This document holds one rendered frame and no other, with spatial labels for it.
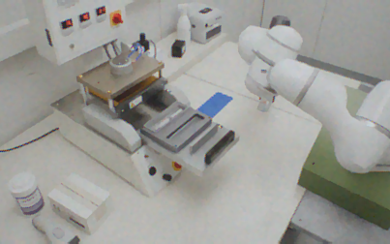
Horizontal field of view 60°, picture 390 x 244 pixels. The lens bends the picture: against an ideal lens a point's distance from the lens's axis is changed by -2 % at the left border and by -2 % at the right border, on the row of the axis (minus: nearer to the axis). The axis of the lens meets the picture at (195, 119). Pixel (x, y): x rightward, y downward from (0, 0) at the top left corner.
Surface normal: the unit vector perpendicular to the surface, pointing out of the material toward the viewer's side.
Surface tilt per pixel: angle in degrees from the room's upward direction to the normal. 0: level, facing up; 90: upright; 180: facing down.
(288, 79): 60
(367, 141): 48
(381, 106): 44
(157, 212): 0
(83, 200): 1
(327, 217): 0
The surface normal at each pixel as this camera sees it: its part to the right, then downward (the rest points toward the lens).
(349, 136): -0.51, 0.15
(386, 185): -0.41, -0.20
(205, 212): 0.02, -0.77
